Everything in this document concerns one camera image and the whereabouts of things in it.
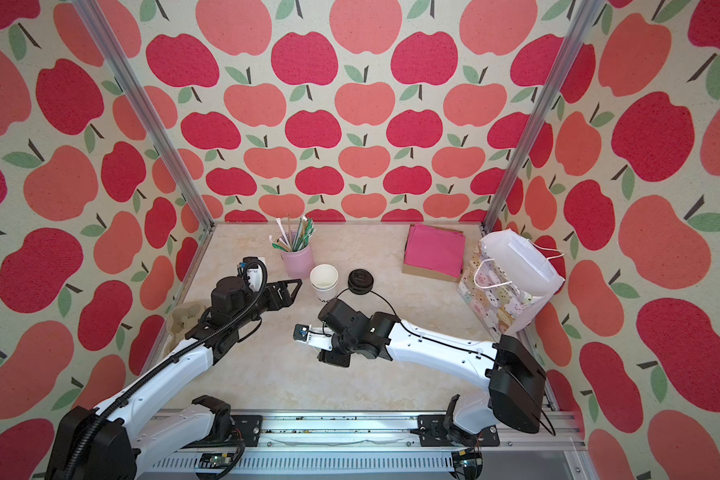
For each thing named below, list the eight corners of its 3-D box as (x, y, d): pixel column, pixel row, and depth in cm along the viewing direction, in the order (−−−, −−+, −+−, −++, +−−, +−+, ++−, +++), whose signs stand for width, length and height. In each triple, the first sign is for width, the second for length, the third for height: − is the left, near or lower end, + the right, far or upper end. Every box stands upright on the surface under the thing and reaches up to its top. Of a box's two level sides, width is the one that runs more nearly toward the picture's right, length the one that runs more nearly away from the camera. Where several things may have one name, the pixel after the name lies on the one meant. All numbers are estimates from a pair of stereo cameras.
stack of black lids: (348, 294, 103) (348, 287, 99) (349, 276, 108) (348, 268, 104) (373, 294, 103) (373, 287, 99) (372, 276, 108) (373, 268, 104)
